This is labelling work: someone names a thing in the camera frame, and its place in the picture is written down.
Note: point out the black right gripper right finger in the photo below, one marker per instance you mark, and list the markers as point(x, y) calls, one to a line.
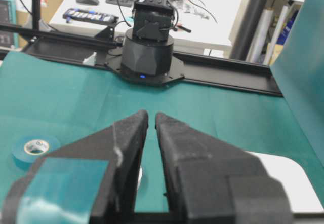
point(211, 181)

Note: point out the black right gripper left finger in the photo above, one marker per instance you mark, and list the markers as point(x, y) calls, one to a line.
point(92, 180)

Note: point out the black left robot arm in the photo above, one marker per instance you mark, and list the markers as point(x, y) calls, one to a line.
point(147, 52)

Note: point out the green tape roll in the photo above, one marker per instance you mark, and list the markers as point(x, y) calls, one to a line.
point(29, 148)

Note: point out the white plastic case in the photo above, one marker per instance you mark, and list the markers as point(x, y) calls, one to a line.
point(301, 194)

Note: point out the white desk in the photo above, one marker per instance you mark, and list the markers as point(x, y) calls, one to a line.
point(213, 23)

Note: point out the black aluminium rail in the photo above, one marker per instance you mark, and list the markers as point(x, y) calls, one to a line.
point(72, 49)

